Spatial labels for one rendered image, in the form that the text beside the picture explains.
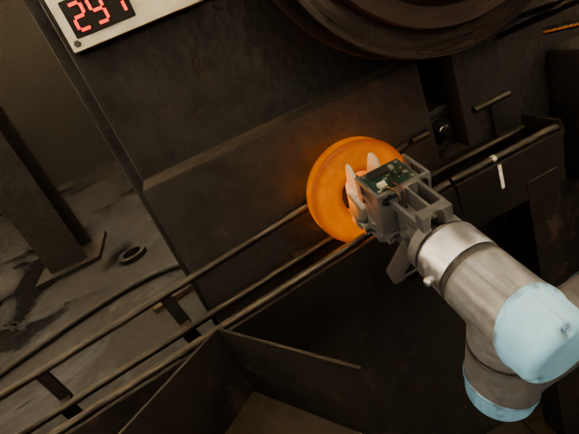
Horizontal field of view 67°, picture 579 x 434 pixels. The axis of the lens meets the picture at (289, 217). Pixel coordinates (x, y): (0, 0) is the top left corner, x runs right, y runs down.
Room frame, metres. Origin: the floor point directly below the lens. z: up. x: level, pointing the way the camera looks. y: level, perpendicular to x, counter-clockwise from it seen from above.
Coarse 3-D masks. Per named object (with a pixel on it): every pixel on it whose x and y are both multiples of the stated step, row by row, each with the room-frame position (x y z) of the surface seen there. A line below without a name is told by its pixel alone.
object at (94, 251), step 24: (0, 120) 3.17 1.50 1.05; (0, 144) 2.88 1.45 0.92; (24, 144) 3.18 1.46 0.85; (0, 168) 2.86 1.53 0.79; (24, 168) 2.88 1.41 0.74; (0, 192) 2.85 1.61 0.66; (24, 192) 2.87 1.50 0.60; (48, 192) 3.17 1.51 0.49; (24, 216) 2.86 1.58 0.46; (48, 216) 2.87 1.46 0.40; (72, 216) 3.18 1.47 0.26; (48, 240) 2.86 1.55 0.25; (72, 240) 2.88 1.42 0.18; (96, 240) 3.14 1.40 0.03; (48, 264) 2.85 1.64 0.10; (72, 264) 2.85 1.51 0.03
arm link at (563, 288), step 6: (570, 276) 0.38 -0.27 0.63; (576, 276) 0.37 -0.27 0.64; (564, 282) 0.37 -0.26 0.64; (570, 282) 0.36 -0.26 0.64; (576, 282) 0.35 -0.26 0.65; (558, 288) 0.36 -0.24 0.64; (564, 288) 0.35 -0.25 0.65; (570, 288) 0.35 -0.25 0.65; (576, 288) 0.34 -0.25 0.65; (564, 294) 0.34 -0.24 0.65; (570, 294) 0.34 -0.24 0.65; (576, 294) 0.34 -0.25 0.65; (570, 300) 0.33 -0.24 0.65; (576, 300) 0.33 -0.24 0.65; (576, 306) 0.32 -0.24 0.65
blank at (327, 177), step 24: (336, 144) 0.59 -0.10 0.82; (360, 144) 0.57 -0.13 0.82; (384, 144) 0.58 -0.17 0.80; (312, 168) 0.59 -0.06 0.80; (336, 168) 0.57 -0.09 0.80; (360, 168) 0.57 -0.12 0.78; (312, 192) 0.56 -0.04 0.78; (336, 192) 0.56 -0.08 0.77; (312, 216) 0.58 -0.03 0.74; (336, 216) 0.56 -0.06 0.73
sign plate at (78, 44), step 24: (48, 0) 0.63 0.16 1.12; (72, 0) 0.63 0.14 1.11; (96, 0) 0.64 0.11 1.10; (120, 0) 0.64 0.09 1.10; (144, 0) 0.65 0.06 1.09; (168, 0) 0.65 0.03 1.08; (192, 0) 0.65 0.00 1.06; (72, 24) 0.63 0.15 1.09; (96, 24) 0.63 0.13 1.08; (120, 24) 0.64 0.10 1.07; (144, 24) 0.65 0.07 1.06; (72, 48) 0.63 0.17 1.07
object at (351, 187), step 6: (348, 168) 0.53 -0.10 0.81; (348, 174) 0.54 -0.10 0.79; (354, 174) 0.52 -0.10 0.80; (348, 180) 0.55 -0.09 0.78; (354, 180) 0.52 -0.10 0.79; (348, 186) 0.55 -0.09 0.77; (354, 186) 0.53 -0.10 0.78; (348, 192) 0.55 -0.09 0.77; (354, 192) 0.54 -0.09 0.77; (354, 198) 0.53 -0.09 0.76; (360, 204) 0.51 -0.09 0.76
